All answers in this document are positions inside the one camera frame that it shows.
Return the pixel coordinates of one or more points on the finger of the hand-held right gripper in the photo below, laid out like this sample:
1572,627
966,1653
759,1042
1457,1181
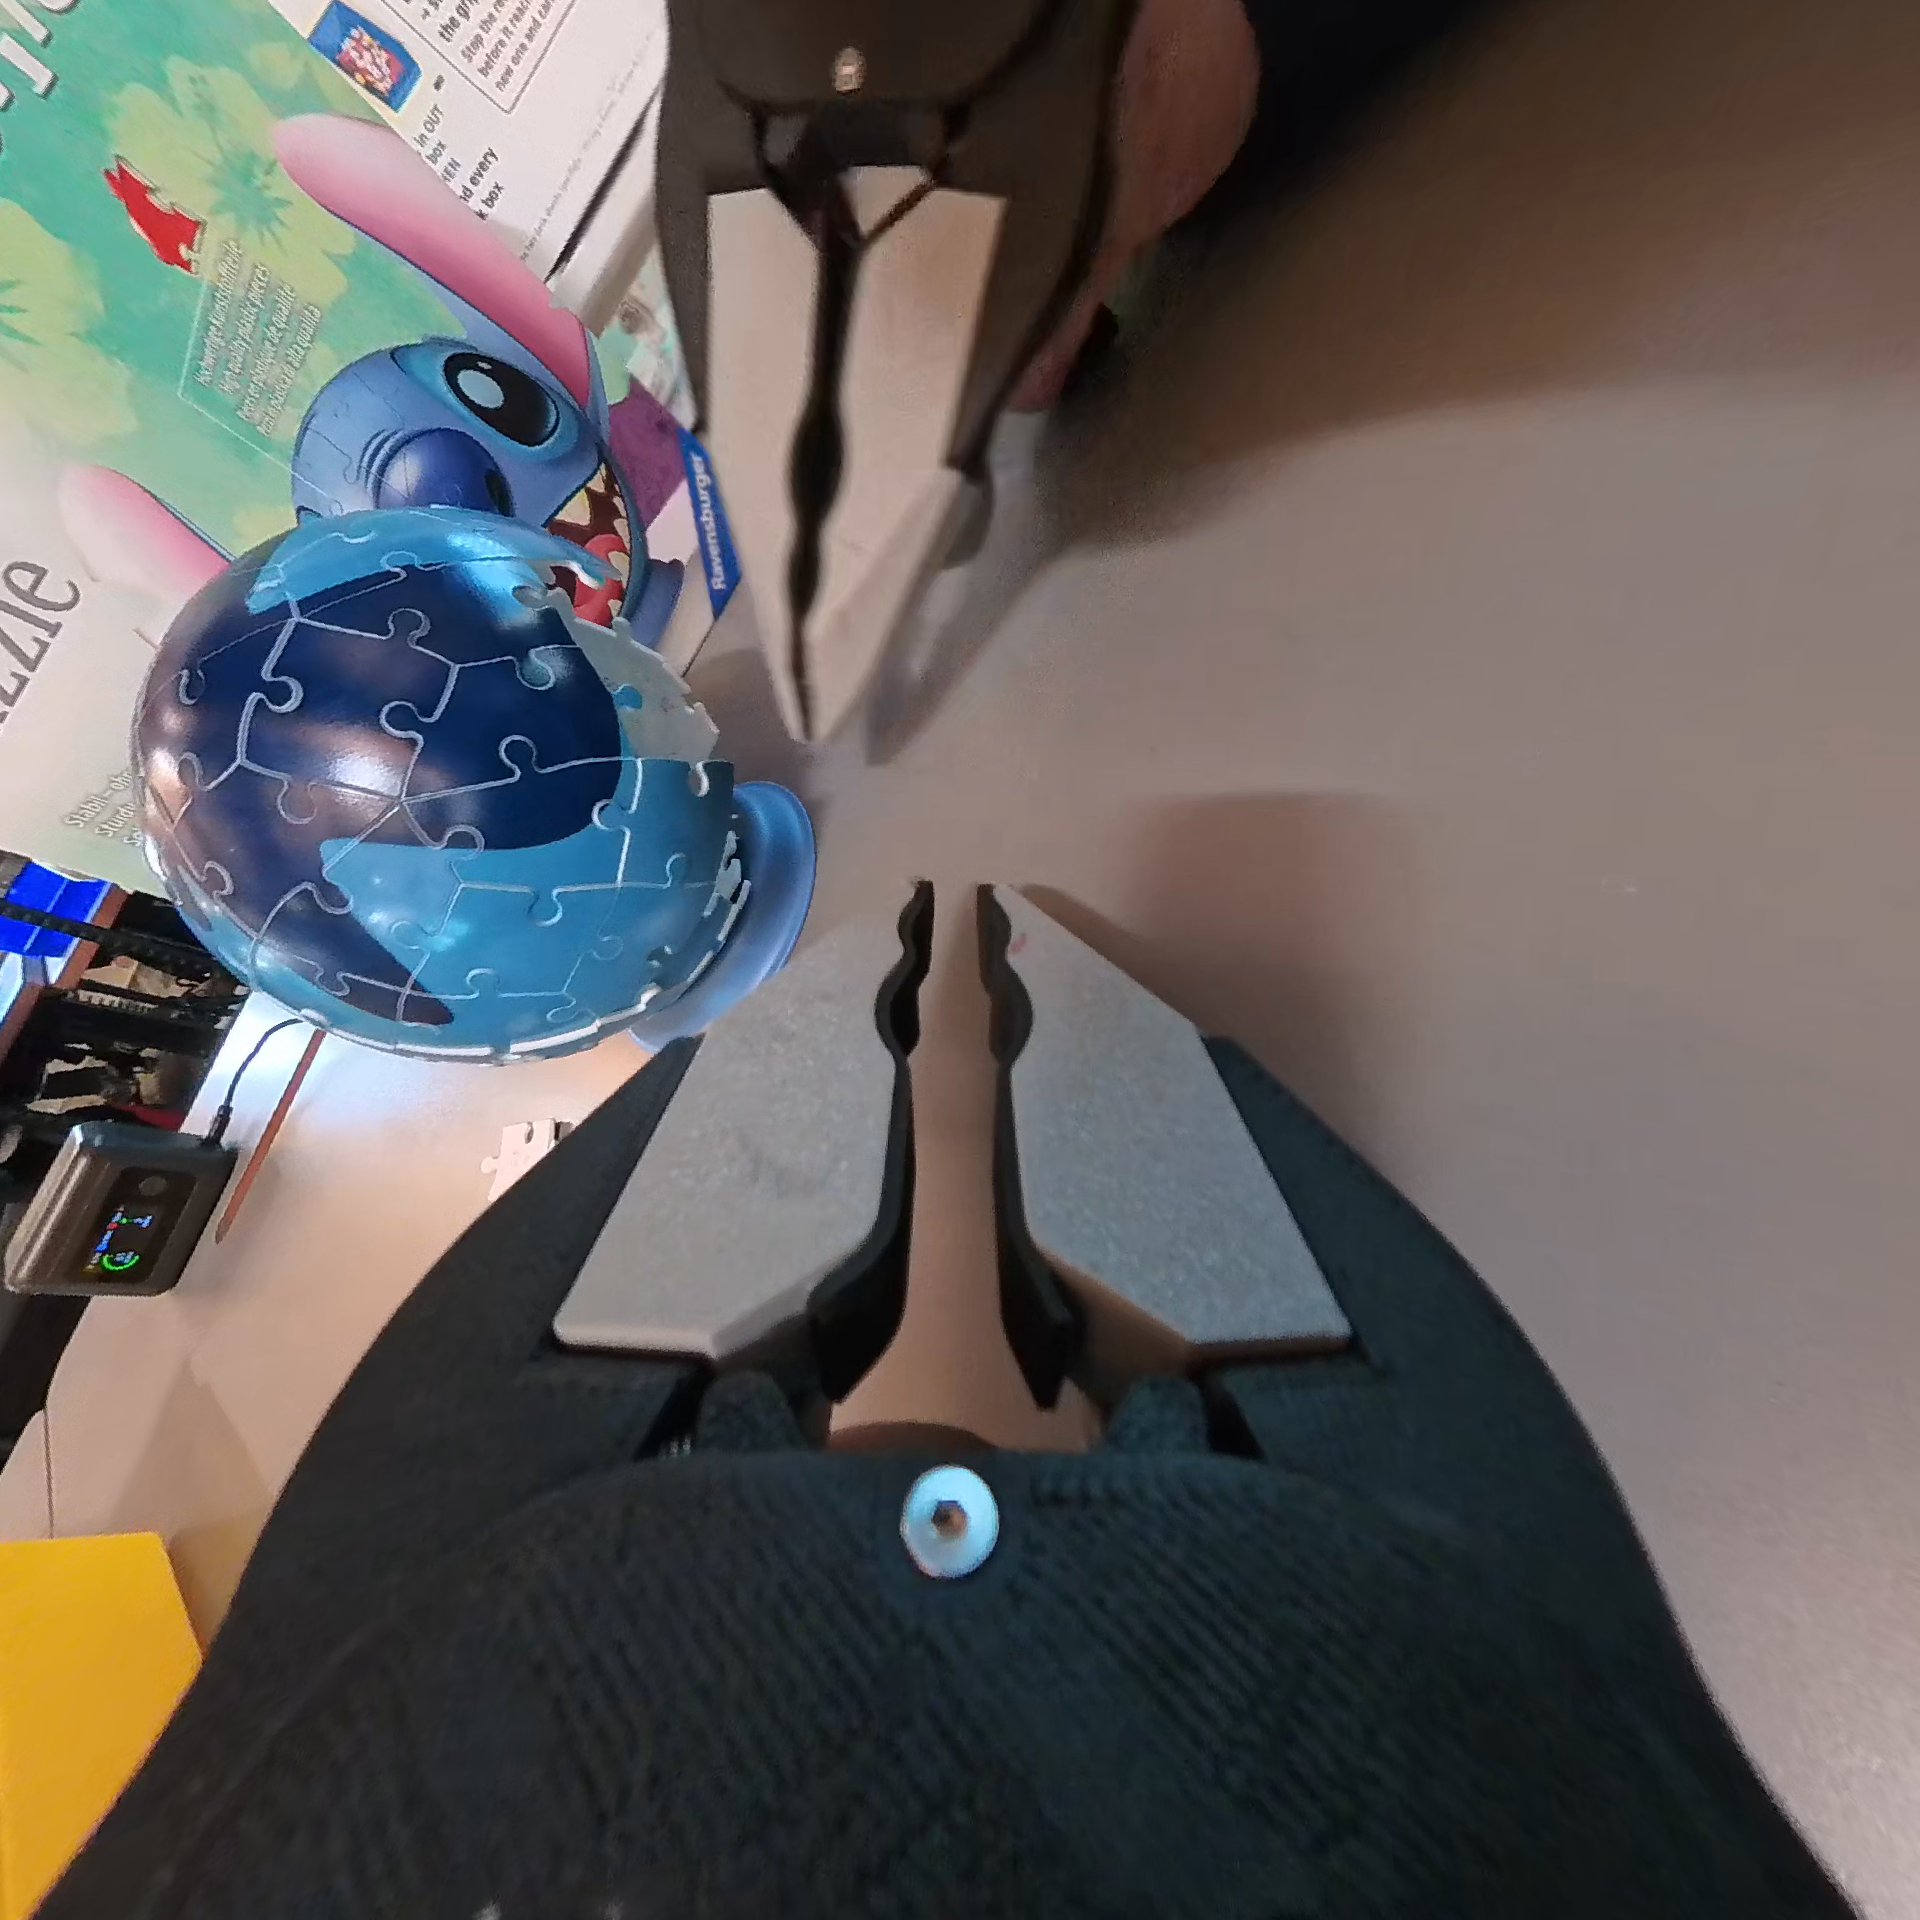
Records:
757,421
914,346

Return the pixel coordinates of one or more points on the white joined puzzle pieces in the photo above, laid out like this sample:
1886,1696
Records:
525,1152

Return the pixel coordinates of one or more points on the white printed sign board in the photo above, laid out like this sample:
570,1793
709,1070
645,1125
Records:
511,90

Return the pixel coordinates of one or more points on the person's right hand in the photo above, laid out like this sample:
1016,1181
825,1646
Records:
1185,134

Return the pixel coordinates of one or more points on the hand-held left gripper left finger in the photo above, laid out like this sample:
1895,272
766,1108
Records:
735,1185

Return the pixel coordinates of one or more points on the yellow storage bin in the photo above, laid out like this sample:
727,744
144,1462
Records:
76,1681

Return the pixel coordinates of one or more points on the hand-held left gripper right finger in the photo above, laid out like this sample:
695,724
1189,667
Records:
1170,1185

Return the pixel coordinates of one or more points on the blue puzzle ball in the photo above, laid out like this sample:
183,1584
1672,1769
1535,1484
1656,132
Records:
450,796

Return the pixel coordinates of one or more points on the printed cartoon puzzle box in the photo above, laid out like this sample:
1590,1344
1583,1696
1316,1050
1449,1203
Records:
225,300

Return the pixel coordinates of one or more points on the grey power bank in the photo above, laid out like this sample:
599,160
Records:
119,1208

